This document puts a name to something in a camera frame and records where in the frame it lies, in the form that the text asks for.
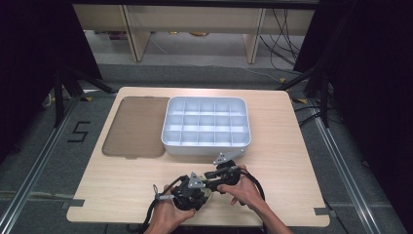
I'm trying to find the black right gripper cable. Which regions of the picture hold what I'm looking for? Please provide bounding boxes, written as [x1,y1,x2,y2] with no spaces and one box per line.
[238,167,269,234]

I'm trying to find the translucent brown plastic lid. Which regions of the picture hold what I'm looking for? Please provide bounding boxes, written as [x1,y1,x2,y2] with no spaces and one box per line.
[101,96,170,160]

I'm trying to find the black metal stand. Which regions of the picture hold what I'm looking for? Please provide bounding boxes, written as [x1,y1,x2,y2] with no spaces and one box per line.
[275,63,331,129]
[53,63,119,129]

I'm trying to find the black cables by stand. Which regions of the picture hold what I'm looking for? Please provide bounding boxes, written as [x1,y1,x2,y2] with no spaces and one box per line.
[293,104,326,129]

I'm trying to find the black floor cables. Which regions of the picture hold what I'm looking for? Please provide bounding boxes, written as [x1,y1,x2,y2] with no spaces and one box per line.
[258,9,306,71]

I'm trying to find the aluminium floor rail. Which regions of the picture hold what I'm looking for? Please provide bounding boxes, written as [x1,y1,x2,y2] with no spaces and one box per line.
[0,96,82,234]
[307,99,382,234]

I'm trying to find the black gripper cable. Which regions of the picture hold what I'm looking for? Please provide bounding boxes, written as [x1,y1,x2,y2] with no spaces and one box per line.
[138,175,190,234]
[238,167,269,234]

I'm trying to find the person's left hand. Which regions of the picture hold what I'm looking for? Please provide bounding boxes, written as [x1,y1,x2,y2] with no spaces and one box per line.
[147,184,198,228]

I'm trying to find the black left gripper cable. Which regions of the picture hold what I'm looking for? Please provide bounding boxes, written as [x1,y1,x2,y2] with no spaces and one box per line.
[138,175,190,234]

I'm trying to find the person's right hand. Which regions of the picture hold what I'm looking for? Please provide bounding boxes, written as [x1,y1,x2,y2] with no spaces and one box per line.
[216,163,265,213]

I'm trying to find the black curtain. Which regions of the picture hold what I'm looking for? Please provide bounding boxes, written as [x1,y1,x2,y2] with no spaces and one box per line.
[292,0,413,230]
[0,0,102,163]

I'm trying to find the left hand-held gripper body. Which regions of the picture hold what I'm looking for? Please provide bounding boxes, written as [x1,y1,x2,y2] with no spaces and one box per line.
[170,172,209,212]

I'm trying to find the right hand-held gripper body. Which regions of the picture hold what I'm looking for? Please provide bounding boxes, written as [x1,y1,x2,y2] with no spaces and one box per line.
[212,148,245,188]

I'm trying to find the white divided organizer box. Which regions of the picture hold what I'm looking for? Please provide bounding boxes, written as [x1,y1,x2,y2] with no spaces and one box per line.
[161,96,252,158]

